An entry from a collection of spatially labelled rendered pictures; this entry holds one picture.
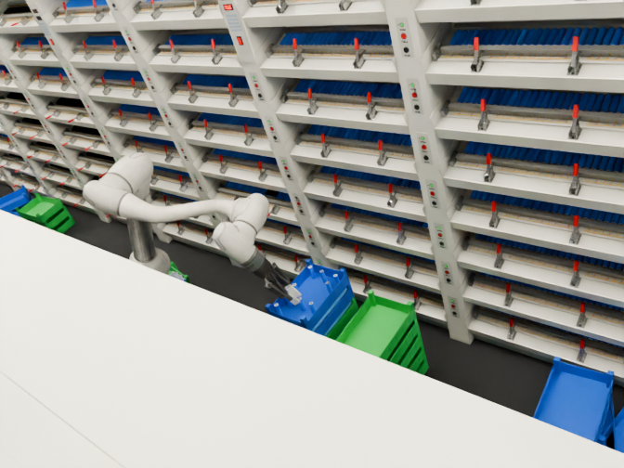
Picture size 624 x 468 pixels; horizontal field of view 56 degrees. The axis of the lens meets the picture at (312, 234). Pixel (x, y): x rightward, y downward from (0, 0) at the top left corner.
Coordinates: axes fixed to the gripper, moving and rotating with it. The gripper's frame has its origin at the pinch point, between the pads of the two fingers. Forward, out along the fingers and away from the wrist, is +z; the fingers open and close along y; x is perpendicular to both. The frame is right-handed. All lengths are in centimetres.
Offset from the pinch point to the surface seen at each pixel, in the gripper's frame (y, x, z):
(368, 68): -20, 75, -51
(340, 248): -46, 4, 21
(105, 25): -90, -26, -117
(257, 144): -56, 6, -41
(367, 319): 2.0, 17.1, 26.4
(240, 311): 132, 98, -90
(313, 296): -6.8, 1.2, 10.2
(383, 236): -27.4, 33.6, 14.6
